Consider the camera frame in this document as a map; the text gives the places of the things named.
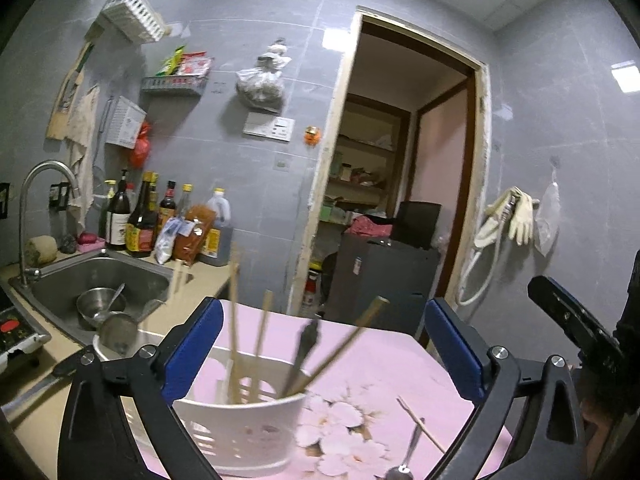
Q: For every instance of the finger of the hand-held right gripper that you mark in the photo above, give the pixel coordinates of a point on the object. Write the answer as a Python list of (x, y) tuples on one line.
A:
[(565, 315)]

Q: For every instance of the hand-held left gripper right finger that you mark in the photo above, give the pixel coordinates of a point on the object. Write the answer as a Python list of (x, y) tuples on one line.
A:
[(452, 355)]

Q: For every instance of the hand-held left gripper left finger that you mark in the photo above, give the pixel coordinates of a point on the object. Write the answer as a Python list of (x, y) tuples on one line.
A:
[(195, 350)]

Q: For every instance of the thin wooden chopstick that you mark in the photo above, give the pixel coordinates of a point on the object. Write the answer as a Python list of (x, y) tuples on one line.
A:
[(422, 427)]

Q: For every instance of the white plastic utensil holder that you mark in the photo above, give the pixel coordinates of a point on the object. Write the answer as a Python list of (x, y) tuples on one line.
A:
[(250, 430)]

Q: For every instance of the metal spoon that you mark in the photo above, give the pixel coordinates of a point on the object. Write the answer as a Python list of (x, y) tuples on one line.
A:
[(411, 445)]

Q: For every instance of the person's right hand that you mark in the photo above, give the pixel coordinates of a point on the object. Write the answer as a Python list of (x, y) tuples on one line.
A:
[(600, 422)]

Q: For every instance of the white pot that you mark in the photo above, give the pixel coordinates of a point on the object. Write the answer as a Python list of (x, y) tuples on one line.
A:
[(150, 337)]

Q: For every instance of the pink floral tablecloth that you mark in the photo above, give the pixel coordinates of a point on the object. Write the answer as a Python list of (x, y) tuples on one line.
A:
[(380, 370)]

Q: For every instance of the small steel pot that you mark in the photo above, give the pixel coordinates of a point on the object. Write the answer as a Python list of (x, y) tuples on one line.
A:
[(117, 332)]

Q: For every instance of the stainless steel sink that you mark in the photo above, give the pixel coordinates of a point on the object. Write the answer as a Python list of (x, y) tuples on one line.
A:
[(135, 280)]

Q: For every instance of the steel spoon in bowl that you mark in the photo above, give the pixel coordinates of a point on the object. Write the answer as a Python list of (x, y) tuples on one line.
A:
[(116, 297)]

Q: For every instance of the hanging clear plastic bag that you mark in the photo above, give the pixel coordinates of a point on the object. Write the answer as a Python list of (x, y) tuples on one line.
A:
[(546, 217)]

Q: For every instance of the grey cabinet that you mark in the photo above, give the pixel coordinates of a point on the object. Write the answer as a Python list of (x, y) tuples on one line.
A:
[(385, 280)]

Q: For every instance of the cream rubber glove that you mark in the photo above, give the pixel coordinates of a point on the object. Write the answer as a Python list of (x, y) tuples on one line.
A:
[(499, 204), (522, 222)]

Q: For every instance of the steel bowl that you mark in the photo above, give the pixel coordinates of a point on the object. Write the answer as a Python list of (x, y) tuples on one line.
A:
[(95, 302)]

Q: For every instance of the white seasoning bag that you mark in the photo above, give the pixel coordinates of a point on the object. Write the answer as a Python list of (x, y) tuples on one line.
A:
[(167, 242)]

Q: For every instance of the dark spoon in basket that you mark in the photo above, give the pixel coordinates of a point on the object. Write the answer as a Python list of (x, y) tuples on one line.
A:
[(306, 340)]

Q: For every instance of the orange spice bag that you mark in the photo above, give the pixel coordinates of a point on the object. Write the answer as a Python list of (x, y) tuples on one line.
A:
[(195, 237)]

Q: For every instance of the steel cleaver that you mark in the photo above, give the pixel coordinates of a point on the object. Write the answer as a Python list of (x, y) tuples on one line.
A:
[(70, 365)]

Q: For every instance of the dark soy sauce bottle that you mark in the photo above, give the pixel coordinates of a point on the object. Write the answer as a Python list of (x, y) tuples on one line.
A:
[(141, 235)]

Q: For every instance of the red and white bottle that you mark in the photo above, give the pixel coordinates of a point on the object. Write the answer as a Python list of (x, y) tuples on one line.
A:
[(311, 292)]

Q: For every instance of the black box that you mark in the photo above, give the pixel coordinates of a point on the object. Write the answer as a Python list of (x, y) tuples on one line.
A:
[(417, 222)]

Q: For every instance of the red label sauce bottle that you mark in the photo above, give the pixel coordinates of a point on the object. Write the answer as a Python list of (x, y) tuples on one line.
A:
[(167, 207)]

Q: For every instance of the dark wine bottle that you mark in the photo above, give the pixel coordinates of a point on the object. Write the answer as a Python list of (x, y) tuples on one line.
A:
[(118, 225)]

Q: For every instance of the clear bottle yellow cap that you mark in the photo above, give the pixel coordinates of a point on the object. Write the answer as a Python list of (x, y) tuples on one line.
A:
[(186, 202)]

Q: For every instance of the pink soap dish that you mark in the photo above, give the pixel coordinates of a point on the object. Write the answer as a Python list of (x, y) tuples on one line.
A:
[(91, 242)]

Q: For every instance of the pink cloth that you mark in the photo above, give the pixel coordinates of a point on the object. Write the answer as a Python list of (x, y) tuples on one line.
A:
[(370, 227)]

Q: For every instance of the steel wool scrubber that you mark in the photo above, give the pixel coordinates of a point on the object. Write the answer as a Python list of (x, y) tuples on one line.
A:
[(68, 246)]

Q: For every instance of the induction cooker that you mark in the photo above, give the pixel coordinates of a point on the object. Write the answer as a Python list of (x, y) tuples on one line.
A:
[(20, 330)]

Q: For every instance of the round loofah sponge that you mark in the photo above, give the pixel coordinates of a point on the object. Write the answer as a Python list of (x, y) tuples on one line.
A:
[(41, 251)]

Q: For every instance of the curved steel faucet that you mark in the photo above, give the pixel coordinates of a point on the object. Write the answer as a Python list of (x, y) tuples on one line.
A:
[(24, 240)]

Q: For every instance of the red plastic bag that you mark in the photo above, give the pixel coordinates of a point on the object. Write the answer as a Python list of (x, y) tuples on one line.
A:
[(141, 149)]

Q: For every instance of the wooden storage shelf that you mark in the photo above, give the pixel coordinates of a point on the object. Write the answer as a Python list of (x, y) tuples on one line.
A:
[(365, 145)]

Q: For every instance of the hanging beige towel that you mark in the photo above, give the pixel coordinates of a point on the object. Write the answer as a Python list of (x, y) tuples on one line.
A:
[(82, 140)]

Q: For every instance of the hanging clear bag of food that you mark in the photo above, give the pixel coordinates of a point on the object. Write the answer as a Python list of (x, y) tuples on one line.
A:
[(260, 87)]

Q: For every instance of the hanging wooden cutting board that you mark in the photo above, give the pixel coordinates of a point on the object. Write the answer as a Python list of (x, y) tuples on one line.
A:
[(62, 105)]

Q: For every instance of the red seasoning packet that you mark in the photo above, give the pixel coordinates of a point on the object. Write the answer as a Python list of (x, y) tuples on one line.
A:
[(195, 65)]

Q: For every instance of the green snack packet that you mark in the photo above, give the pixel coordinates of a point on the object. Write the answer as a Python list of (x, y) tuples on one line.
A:
[(171, 62)]

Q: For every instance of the black wall holder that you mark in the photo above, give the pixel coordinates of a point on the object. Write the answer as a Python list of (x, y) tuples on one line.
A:
[(58, 195)]

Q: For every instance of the square white wall basket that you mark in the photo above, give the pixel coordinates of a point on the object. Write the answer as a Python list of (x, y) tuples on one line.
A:
[(125, 125)]

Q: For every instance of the white wall switch panel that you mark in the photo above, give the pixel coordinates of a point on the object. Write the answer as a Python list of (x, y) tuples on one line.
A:
[(268, 126)]

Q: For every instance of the orange wall hook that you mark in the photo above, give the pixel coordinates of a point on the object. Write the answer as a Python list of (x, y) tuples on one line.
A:
[(313, 135)]

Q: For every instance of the grey wall rack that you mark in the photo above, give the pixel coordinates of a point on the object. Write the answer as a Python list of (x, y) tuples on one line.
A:
[(174, 85)]

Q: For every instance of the wooden door frame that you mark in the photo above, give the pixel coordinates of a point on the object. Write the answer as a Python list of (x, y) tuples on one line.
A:
[(340, 110)]

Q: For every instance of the long white wall basket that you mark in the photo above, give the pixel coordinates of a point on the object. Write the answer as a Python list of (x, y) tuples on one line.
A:
[(132, 15)]

